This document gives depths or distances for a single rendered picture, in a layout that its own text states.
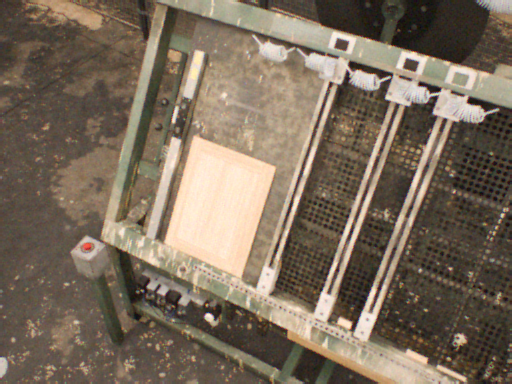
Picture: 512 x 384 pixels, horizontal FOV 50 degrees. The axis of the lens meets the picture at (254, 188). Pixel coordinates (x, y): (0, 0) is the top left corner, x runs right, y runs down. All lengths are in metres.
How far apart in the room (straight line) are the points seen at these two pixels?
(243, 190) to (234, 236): 0.23
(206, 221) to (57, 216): 1.82
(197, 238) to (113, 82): 2.93
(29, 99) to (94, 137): 0.83
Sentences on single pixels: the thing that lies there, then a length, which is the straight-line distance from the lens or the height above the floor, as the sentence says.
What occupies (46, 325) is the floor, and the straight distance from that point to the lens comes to 3.75.
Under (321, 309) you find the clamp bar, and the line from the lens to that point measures 2.51.
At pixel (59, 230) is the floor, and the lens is 4.18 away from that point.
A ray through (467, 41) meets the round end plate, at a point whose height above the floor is 1.77.
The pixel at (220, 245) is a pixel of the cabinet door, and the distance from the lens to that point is 2.66.
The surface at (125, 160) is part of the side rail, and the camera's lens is 2.82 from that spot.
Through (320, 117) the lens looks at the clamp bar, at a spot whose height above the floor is 1.59.
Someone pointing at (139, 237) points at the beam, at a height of 0.90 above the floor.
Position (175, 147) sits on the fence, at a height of 1.30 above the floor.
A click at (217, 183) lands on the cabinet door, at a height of 1.21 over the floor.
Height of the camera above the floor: 3.10
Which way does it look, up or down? 47 degrees down
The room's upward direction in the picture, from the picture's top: 2 degrees clockwise
